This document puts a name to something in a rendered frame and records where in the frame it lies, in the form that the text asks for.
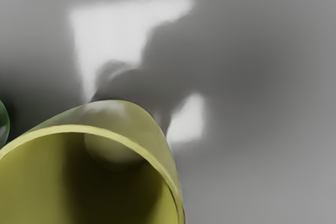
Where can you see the yellow-green cup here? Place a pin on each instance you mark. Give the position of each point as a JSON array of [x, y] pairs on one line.
[[52, 176]]

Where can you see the green round object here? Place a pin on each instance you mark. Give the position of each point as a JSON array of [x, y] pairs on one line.
[[3, 124]]

